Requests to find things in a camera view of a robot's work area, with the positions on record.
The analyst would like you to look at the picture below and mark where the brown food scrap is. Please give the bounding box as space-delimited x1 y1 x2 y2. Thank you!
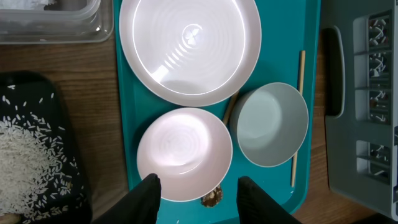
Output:
201 185 223 208

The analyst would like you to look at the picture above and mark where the teal serving tray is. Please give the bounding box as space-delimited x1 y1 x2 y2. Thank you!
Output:
116 0 321 223

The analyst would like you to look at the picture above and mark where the wooden chopstick under plate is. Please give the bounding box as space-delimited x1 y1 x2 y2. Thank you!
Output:
223 91 239 126

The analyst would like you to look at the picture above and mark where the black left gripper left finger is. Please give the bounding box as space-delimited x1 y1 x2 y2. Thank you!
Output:
93 174 162 224

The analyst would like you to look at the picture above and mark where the clear plastic bin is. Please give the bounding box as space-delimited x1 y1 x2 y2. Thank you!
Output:
1 0 114 45

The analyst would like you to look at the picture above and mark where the white napkin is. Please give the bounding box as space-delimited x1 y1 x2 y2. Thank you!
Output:
0 0 55 11

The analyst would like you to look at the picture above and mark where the large pink plate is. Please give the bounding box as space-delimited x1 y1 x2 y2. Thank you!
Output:
119 0 262 107

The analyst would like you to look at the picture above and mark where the black waste tray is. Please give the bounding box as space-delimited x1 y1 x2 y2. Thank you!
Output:
0 71 93 224

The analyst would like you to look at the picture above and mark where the grey dishwasher rack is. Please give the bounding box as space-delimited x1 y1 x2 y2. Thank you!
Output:
321 0 397 220

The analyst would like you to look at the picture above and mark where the wooden chopstick right side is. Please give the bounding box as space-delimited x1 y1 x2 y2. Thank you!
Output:
290 50 305 187

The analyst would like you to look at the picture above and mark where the pink bowl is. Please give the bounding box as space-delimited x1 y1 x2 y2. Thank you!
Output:
137 108 233 202

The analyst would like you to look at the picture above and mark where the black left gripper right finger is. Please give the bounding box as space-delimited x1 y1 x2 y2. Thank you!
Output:
236 176 301 224

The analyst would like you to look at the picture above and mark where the grey-green bowl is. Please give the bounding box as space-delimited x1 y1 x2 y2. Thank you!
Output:
229 82 309 167

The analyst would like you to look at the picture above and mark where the pile of rice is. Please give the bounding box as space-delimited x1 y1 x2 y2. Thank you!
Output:
0 83 85 224

